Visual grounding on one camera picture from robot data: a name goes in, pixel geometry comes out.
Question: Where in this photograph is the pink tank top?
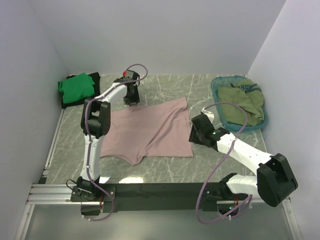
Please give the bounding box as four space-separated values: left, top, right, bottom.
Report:
100 97 194 166

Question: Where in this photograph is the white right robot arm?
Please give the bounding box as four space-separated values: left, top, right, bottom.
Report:
189 113 298 207

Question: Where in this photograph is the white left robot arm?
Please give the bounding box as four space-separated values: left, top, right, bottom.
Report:
76 70 140 201

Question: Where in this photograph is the black folded tank top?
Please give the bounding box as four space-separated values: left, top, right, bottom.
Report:
60 72 101 109

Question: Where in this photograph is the green folded tank top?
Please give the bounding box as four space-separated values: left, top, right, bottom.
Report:
57 73 95 104

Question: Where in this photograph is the olive green tank top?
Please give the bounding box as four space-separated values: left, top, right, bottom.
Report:
217 79 265 126

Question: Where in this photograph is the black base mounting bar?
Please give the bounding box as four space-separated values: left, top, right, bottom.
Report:
70 182 247 216

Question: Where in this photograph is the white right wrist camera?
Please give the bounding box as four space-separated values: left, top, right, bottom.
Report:
201 108 215 123

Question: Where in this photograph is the aluminium rail frame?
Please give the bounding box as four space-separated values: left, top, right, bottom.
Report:
16 107 302 240

